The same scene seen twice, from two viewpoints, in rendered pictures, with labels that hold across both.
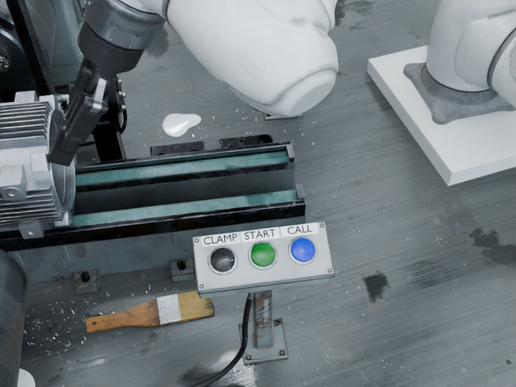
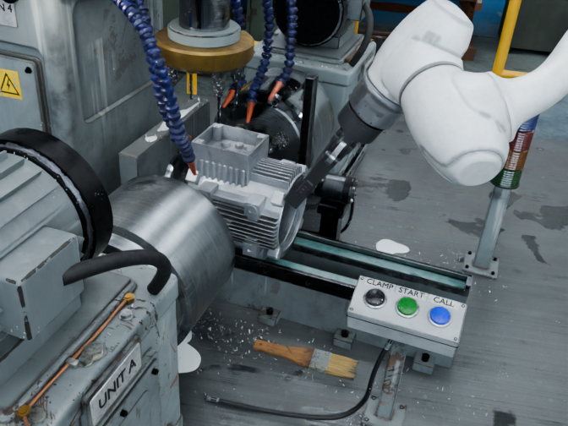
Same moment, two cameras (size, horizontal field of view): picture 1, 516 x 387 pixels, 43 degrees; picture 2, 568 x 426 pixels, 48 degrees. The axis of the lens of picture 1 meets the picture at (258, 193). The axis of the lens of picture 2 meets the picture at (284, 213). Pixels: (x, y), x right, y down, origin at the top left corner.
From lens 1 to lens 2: 0.34 m
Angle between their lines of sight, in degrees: 25
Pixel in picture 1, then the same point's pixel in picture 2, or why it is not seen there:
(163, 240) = (339, 305)
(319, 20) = (502, 122)
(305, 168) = (480, 314)
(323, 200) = (485, 342)
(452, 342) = not seen: outside the picture
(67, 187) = (286, 238)
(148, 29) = (386, 113)
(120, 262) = (299, 311)
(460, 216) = not seen: outside the picture
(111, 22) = (364, 101)
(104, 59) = (350, 127)
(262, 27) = (458, 111)
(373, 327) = not seen: outside the picture
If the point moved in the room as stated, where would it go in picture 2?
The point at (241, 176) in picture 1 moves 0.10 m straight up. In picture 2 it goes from (421, 286) to (430, 246)
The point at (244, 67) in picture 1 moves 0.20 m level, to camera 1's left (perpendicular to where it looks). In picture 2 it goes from (436, 133) to (299, 98)
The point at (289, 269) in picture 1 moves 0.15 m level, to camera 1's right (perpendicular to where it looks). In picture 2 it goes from (423, 324) to (526, 363)
